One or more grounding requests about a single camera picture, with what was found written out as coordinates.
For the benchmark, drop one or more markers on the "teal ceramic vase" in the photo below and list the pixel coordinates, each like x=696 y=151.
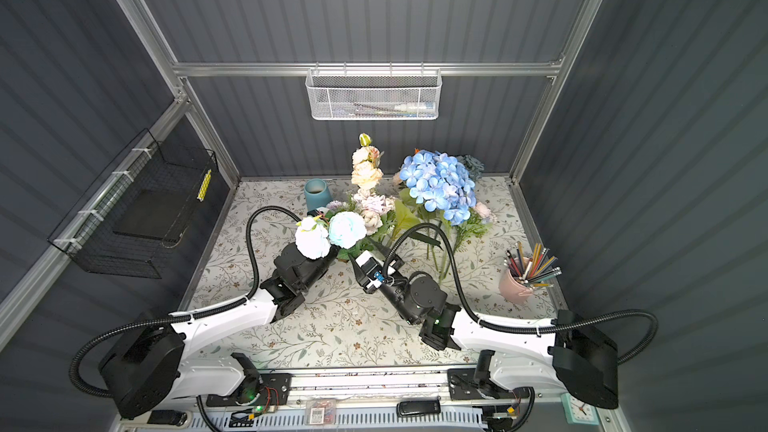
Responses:
x=317 y=194

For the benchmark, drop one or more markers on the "white tube in basket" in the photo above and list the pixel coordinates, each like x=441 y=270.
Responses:
x=416 y=109

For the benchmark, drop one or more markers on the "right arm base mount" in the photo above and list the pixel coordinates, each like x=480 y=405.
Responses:
x=463 y=385

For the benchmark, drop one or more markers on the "yellow marker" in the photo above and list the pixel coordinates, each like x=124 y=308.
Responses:
x=204 y=185

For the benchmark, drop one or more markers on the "black pad in basket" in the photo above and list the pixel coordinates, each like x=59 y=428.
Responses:
x=155 y=215

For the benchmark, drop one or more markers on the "coloured pencils bunch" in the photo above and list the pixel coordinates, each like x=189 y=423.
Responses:
x=535 y=270

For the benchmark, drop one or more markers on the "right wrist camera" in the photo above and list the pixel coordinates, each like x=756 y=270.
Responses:
x=375 y=270

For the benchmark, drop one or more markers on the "black remote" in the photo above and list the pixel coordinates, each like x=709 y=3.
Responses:
x=418 y=407

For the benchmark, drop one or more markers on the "teal desk clock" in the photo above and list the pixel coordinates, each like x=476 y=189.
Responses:
x=578 y=412

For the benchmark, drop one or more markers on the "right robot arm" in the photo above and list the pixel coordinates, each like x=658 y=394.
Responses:
x=582 y=362

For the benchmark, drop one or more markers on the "peach peony stem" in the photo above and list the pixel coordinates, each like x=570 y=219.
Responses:
x=366 y=173

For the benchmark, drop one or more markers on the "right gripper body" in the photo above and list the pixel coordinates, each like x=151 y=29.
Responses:
x=370 y=290

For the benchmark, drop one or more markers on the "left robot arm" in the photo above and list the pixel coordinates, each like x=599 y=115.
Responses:
x=158 y=364

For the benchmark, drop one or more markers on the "black wire basket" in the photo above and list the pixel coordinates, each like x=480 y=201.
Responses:
x=86 y=234

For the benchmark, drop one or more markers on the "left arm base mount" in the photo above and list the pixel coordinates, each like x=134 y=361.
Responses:
x=269 y=390

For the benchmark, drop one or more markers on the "small clear parts box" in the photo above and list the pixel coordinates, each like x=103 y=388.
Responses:
x=321 y=412

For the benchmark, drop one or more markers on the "pink pencil cup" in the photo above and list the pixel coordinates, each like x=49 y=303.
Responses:
x=512 y=290

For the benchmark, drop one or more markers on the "lilac white flower bunch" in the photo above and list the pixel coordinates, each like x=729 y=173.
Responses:
x=372 y=207

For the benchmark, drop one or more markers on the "light blue flower stem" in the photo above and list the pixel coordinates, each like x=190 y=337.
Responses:
x=346 y=233

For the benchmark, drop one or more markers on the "white wire basket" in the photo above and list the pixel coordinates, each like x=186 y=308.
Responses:
x=369 y=96

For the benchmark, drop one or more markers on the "blue hydrangea flower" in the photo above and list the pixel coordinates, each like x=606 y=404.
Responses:
x=439 y=189

